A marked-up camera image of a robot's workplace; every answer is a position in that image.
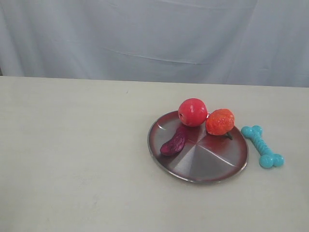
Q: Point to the teal toy bone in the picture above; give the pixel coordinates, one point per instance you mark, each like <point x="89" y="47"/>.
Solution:
<point x="268" y="158"/>

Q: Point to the purple toy sweet potato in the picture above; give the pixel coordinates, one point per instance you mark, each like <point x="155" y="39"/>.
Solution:
<point x="175" y="144"/>

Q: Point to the red apple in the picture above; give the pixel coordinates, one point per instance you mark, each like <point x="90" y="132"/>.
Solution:
<point x="192" y="112"/>

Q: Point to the orange toy strawberry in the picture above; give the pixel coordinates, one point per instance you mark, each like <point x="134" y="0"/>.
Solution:
<point x="220" y="122"/>

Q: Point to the round stainless steel plate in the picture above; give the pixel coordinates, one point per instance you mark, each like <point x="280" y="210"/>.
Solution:
<point x="205" y="158"/>

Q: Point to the white backdrop cloth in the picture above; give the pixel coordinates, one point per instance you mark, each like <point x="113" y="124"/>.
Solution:
<point x="246" y="42"/>

